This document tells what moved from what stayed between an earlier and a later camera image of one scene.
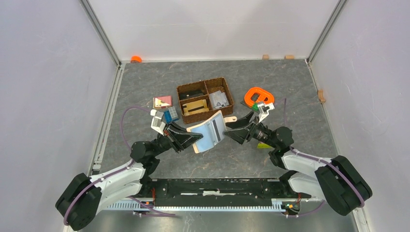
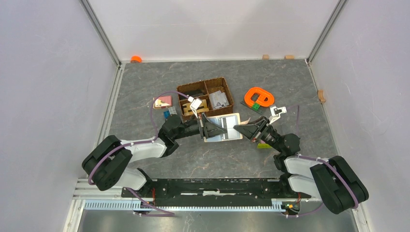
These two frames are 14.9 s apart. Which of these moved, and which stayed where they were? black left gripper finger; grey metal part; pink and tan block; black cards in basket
Moved: black left gripper finger
Stayed: black cards in basket; grey metal part; pink and tan block
